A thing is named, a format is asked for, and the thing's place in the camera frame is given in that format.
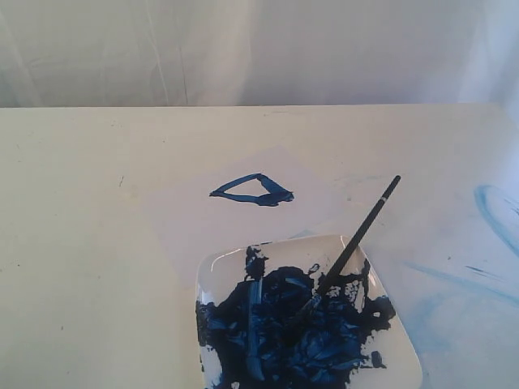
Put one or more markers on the black paintbrush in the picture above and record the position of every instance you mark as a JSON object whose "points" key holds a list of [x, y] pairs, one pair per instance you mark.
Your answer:
{"points": [[336, 269]]}

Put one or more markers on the white paper sheet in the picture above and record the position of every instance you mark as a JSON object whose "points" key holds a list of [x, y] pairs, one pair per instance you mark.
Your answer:
{"points": [[191, 224]]}

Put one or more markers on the white square paint plate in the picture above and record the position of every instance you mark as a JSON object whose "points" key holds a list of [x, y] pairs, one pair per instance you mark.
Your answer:
{"points": [[353, 339]]}

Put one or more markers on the white backdrop cloth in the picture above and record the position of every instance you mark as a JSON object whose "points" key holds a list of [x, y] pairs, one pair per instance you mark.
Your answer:
{"points": [[154, 53]]}

